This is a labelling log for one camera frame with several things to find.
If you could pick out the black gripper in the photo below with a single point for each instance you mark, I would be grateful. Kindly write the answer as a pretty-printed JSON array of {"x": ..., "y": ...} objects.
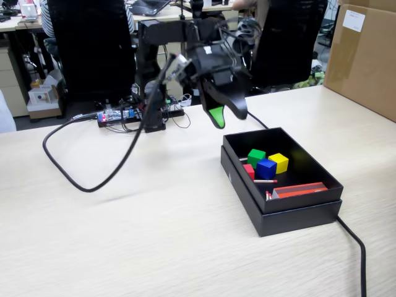
[{"x": 216, "y": 65}]

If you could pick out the green cube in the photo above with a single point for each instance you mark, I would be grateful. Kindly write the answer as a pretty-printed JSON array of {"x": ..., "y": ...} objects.
[{"x": 256, "y": 156}]

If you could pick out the red cube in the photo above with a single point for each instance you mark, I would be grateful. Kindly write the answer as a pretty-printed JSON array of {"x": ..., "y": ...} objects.
[{"x": 248, "y": 171}]

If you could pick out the blue cube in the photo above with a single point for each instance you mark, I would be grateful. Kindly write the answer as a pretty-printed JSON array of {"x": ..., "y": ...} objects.
[{"x": 266, "y": 169}]

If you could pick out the yellow cube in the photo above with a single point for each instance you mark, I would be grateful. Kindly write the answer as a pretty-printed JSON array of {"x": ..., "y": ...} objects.
[{"x": 281, "y": 164}]

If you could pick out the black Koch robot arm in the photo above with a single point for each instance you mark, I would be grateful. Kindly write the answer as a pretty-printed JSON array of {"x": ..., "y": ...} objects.
[{"x": 167, "y": 31}]

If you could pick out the black box tray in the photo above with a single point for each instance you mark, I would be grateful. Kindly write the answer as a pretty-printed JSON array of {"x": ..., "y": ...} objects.
[{"x": 306, "y": 176}]

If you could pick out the black open box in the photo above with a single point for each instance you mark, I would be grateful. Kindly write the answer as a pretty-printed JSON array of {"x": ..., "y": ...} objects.
[{"x": 297, "y": 221}]

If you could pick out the large cardboard box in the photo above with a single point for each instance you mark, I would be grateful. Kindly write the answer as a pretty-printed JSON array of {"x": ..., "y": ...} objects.
[{"x": 362, "y": 62}]

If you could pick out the beige drawer cabinet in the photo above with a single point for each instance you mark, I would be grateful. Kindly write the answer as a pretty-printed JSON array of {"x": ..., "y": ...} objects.
[
  {"x": 173, "y": 65},
  {"x": 10, "y": 86}
]

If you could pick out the grey garment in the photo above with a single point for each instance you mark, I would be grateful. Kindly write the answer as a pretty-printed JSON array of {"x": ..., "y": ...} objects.
[{"x": 247, "y": 26}]

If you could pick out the green and white bundle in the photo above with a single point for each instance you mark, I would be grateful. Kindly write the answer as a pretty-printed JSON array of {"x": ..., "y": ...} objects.
[{"x": 309, "y": 82}]

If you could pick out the black mesh office chair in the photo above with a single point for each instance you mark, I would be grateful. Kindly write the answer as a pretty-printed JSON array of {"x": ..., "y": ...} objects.
[
  {"x": 92, "y": 46},
  {"x": 294, "y": 46}
]

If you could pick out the light wooden office desk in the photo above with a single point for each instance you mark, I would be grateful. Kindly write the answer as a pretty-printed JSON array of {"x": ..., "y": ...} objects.
[
  {"x": 173, "y": 15},
  {"x": 12, "y": 25}
]

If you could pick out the orange matchbox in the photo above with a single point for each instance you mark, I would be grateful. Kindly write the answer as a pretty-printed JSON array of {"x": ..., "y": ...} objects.
[{"x": 300, "y": 189}]

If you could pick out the controller circuit board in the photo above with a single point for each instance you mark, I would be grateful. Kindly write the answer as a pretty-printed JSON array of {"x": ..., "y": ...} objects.
[{"x": 114, "y": 116}]

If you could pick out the black laptop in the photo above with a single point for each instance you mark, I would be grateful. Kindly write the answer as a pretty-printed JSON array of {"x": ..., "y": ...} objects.
[{"x": 148, "y": 6}]

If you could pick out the white cardboard carton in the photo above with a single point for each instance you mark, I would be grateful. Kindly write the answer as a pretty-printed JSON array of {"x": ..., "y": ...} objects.
[{"x": 43, "y": 106}]

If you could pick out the person in striped shirt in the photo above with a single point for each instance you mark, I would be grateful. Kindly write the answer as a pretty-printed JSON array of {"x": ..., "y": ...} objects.
[{"x": 46, "y": 18}]

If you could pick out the white cloth object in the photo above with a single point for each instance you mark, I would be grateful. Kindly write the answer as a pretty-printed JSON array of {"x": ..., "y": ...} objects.
[{"x": 6, "y": 114}]

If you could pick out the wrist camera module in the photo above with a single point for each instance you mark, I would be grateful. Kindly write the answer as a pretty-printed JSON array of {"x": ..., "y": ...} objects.
[{"x": 181, "y": 68}]

